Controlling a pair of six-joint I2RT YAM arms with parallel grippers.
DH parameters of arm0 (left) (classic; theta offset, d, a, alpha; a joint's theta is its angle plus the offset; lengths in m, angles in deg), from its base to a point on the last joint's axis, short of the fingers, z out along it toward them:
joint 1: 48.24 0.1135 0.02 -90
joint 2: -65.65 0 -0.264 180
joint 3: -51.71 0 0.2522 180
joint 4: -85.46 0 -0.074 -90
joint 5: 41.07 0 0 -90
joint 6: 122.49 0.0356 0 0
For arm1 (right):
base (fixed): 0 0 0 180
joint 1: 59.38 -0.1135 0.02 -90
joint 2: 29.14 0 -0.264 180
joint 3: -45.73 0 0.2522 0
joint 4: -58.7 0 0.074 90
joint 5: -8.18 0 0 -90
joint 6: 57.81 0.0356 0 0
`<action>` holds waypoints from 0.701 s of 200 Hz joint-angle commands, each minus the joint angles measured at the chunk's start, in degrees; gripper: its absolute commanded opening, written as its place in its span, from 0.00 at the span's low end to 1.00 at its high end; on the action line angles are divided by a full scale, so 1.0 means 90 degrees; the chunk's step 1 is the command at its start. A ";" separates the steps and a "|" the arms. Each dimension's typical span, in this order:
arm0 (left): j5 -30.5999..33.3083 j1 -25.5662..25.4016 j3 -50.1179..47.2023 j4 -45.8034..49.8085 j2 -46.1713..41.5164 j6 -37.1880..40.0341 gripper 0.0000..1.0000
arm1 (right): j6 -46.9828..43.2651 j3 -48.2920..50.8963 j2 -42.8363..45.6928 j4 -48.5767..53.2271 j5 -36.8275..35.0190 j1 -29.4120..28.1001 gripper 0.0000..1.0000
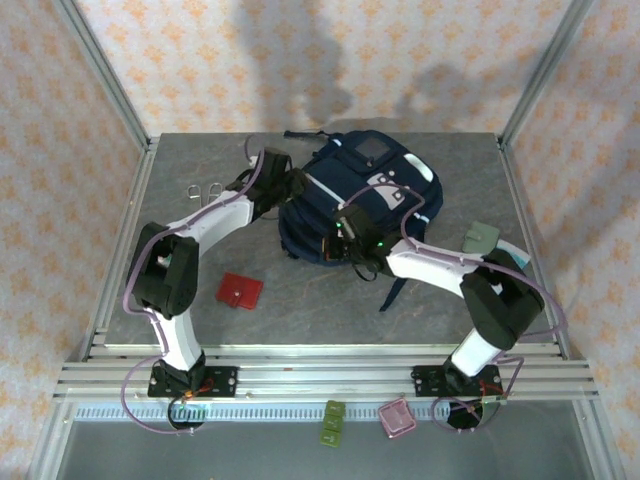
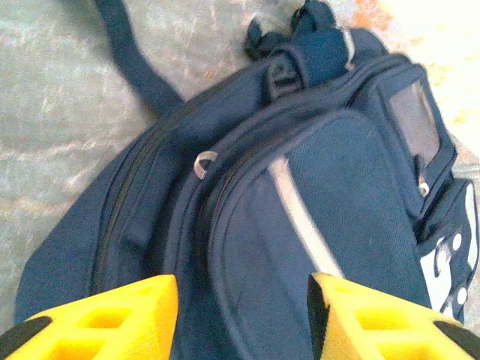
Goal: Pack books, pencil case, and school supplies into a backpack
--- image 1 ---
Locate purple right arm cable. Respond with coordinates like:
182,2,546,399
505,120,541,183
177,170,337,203
342,183,569,434

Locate grey-green snap pouch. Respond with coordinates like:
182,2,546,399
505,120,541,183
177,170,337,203
462,221,501,254

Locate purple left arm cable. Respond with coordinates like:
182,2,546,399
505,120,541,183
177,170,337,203
122,134,266,436

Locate light blue white packet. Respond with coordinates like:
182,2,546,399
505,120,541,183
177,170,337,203
494,238,532,271

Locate aluminium front rail beam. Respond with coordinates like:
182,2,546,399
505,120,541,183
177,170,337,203
52,344,599,401

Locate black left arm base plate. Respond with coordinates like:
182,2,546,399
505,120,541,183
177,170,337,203
148,364,240,400

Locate slotted grey cable duct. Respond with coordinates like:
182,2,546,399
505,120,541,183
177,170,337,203
74,403,576,422

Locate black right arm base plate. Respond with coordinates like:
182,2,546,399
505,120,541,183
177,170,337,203
409,364,503,400

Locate navy blue backpack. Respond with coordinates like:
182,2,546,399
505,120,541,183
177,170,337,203
277,128,445,314

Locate black round cable port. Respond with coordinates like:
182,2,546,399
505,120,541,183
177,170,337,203
444,397,504,432

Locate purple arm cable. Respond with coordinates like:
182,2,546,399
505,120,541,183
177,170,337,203
122,134,266,436
342,183,569,434

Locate aluminium frame post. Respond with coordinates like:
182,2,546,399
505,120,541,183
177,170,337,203
52,0,152,151
499,0,596,146

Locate pink square plastic case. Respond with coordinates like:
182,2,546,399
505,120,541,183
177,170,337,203
377,397,419,440

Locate aluminium side rail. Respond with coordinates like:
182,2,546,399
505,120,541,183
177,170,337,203
82,139,161,361
497,134,571,361

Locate red snap wallet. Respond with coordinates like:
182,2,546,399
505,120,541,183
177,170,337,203
214,271,265,311

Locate metal scissor tongs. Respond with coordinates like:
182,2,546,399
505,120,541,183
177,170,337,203
186,183,224,201

